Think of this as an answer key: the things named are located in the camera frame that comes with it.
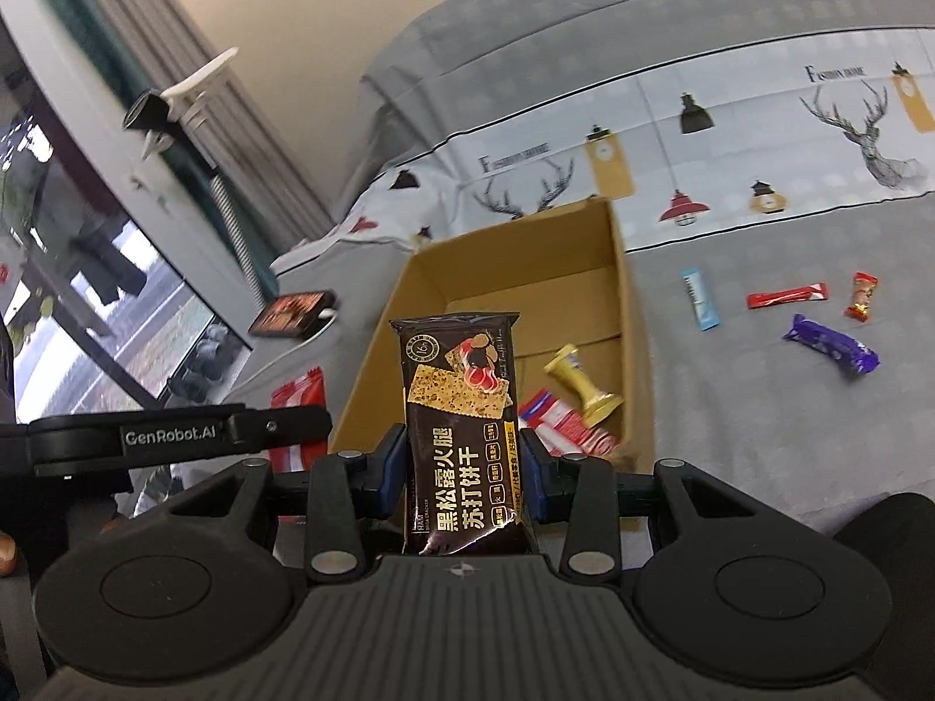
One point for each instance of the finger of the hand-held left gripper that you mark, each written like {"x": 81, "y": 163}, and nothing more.
{"x": 285, "y": 425}

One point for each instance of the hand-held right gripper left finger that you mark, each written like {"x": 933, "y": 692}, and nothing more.
{"x": 394, "y": 464}

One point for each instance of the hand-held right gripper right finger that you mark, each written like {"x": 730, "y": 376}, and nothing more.
{"x": 537, "y": 478}

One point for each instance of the large red snack bag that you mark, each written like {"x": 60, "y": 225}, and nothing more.
{"x": 299, "y": 388}

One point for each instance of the red white snack packet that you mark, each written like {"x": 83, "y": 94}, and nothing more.
{"x": 562, "y": 423}

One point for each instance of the dark brown cracker packet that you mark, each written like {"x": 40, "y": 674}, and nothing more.
{"x": 460, "y": 453}

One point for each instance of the gold snack packet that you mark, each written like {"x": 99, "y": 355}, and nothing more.
{"x": 573, "y": 380}

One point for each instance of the cardboard box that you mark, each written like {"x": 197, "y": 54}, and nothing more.
{"x": 526, "y": 255}

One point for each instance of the black smartphone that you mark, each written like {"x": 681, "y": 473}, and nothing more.
{"x": 292, "y": 312}

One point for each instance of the deer print bed sheet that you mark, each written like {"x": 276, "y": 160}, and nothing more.
{"x": 730, "y": 416}

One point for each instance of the white clamp gooseneck holder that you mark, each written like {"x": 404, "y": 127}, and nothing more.
{"x": 95, "y": 160}

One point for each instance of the grey curtain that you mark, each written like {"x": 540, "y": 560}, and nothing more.
{"x": 241, "y": 131}

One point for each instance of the thin red snack stick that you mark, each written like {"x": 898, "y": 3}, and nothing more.
{"x": 787, "y": 296}

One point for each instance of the purple snack packet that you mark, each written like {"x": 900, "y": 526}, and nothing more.
{"x": 829, "y": 343}

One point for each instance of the black clothes pole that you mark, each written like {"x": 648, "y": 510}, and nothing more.
{"x": 146, "y": 111}

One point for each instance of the white clothes hanger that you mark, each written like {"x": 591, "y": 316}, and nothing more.
{"x": 204, "y": 74}

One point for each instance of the small orange candy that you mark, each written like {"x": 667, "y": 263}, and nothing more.
{"x": 863, "y": 297}

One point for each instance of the grey checked quilt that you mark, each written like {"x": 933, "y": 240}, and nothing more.
{"x": 584, "y": 14}

